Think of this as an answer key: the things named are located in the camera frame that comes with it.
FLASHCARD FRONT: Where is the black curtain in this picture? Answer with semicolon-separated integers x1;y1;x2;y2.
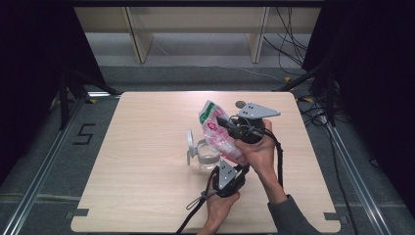
0;0;109;184
302;0;415;210

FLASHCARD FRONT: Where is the person's right hand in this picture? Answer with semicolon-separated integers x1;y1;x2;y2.
234;118;278;181

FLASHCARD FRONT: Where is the black floor cables tangle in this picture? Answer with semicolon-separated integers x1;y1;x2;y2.
297;96;331;129

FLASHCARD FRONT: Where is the bundle of black cables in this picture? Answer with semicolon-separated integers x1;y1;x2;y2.
262;6;309;76

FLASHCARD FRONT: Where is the light wooden shelf unit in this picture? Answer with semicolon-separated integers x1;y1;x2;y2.
73;6;322;65

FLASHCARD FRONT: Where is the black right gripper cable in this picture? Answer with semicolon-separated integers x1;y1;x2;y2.
263;127;285;190

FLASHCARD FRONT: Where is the clear jar with white lid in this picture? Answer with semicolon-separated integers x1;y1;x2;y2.
186;129;223;173

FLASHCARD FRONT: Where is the person's left hand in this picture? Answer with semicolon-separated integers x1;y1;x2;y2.
204;184;241;229

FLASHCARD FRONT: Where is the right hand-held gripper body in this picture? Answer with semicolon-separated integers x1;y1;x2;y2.
228;102;282;145

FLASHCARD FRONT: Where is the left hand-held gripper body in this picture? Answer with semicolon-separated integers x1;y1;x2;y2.
209;160;247;199

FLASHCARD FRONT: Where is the metal floor rail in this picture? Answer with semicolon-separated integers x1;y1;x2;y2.
326;122;392;235
0;96;88;235

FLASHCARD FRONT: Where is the pink and white plastic bag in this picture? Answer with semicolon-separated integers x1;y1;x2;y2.
199;100;249;165

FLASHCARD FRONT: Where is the black metal stand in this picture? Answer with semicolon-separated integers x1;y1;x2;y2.
273;60;338;127
58;68;120;131

